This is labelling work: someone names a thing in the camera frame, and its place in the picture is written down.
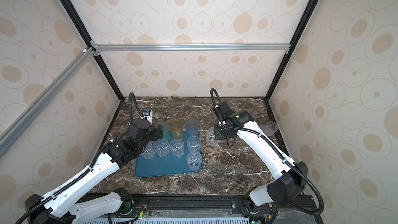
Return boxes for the black frame post right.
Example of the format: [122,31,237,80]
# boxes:
[264,0,320,102]

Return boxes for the yellow plastic cup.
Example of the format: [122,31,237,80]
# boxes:
[169,119,183,139]

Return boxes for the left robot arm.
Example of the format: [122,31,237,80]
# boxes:
[16,92,163,224]

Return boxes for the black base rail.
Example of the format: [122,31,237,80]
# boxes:
[55,194,324,224]

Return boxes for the teal plastic tray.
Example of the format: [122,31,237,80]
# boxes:
[134,130,203,178]

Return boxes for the black frame post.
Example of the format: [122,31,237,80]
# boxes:
[264,0,320,102]
[59,0,124,102]

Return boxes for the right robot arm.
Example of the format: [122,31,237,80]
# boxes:
[210,88,324,216]

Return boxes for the diagonal aluminium rail left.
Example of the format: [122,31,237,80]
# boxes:
[1,47,94,156]

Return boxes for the horizontal aluminium rail back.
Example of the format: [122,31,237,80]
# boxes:
[93,43,291,52]

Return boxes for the clear faceted cup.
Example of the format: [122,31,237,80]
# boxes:
[169,139,184,158]
[187,136,202,152]

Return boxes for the frosted white plastic cup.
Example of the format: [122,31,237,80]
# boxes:
[260,124,272,136]

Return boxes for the green textured plastic cup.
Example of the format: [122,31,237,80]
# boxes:
[158,122,170,141]

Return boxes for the clear faceted cup back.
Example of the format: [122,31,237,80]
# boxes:
[169,139,184,158]

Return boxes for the blue textured plastic cup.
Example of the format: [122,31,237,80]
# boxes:
[185,118,200,138]

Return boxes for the black frame post left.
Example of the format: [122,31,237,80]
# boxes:
[59,0,124,102]

